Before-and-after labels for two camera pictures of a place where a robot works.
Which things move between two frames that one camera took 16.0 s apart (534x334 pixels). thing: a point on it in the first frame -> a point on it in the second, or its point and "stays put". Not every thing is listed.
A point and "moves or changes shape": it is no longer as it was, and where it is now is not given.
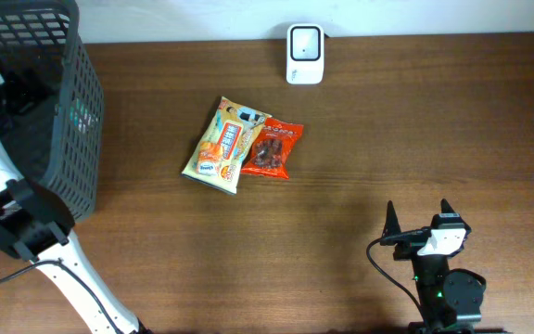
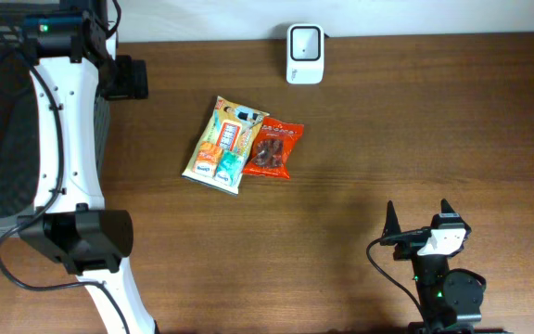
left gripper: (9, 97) -> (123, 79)
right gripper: (407, 249) stays put
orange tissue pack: (209, 155) stays put
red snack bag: (270, 148) stays put
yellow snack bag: (218, 158) stays put
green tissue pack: (82, 117) moves or changes shape
